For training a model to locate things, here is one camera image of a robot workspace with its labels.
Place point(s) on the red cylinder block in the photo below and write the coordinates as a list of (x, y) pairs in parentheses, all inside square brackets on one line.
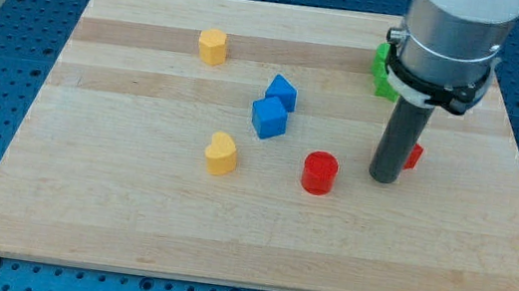
[(319, 172)]

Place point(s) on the wooden board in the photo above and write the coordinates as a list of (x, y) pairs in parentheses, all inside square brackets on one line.
[(108, 171)]

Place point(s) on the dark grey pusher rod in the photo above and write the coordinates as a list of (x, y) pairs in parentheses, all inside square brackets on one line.
[(403, 130)]

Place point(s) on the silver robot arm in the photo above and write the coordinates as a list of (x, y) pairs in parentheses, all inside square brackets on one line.
[(444, 52)]

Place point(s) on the yellow heart block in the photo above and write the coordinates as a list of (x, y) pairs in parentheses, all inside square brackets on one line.
[(221, 154)]

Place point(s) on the blue triangle block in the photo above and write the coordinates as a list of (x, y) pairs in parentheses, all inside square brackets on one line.
[(285, 91)]

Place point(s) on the green block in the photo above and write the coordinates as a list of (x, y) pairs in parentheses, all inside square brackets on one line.
[(379, 69)]

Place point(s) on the red block behind rod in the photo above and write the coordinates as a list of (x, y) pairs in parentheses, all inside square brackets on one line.
[(413, 158)]

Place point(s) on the blue cube block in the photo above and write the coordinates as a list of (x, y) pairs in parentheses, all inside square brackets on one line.
[(269, 117)]

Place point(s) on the yellow hexagon block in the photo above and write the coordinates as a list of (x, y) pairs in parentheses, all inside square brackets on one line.
[(212, 46)]

